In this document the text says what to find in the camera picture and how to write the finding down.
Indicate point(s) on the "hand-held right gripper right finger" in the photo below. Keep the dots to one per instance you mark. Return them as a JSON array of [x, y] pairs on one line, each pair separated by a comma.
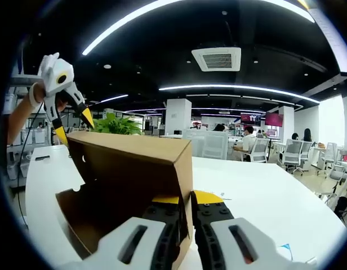
[[266, 253]]

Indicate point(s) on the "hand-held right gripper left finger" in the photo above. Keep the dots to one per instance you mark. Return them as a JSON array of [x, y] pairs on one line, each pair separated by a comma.
[[111, 247]]

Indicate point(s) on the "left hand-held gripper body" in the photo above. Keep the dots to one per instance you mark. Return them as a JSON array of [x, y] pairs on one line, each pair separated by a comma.
[[52, 74]]

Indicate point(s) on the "brown cardboard shoe box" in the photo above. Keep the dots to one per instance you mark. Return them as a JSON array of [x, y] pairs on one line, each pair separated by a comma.
[[128, 152]]

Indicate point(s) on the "person's left hand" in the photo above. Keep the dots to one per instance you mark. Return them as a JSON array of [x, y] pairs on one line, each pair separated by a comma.
[[62, 104]]

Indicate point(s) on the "white wristband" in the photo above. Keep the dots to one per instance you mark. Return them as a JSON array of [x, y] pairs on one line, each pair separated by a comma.
[[36, 95]]

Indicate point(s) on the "white storage rack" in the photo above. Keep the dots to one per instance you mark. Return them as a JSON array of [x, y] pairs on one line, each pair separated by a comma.
[[38, 136]]

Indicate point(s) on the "green potted plant white pot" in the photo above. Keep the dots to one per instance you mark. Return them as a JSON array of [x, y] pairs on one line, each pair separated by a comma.
[[117, 126]]

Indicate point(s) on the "group of white office chairs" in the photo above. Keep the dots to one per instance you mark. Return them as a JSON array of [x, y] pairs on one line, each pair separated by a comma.
[[291, 152]]

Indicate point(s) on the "white frosted desk partition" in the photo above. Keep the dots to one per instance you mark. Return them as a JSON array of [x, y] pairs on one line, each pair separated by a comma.
[[207, 146]]

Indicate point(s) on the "white ceiling light strips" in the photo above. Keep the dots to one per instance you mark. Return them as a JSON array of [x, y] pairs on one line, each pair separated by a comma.
[[218, 86]]

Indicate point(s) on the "white ceiling air conditioner vent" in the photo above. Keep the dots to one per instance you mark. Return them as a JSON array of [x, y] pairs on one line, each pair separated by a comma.
[[215, 60]]

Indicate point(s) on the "magenta red wall screen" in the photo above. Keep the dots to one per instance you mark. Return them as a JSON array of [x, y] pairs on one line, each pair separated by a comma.
[[274, 119]]

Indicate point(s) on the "dark wall screen red graphics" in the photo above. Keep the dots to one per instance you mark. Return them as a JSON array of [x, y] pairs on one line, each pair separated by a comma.
[[251, 119]]

